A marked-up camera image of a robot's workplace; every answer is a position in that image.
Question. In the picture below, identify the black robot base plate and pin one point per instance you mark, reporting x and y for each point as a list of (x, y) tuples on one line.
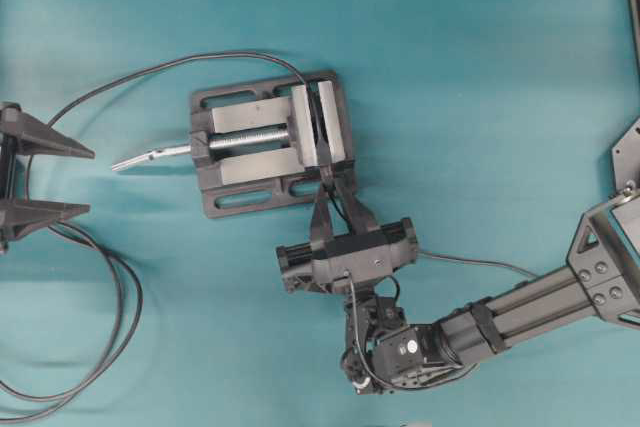
[(625, 159)]

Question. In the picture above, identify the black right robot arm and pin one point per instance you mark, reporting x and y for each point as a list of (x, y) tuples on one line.
[(386, 353)]

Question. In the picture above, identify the black drill press vise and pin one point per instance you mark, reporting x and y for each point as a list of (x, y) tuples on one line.
[(251, 144)]

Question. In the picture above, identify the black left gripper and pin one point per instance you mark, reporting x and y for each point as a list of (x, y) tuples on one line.
[(26, 135)]

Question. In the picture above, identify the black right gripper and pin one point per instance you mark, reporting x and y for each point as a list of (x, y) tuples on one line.
[(365, 256)]

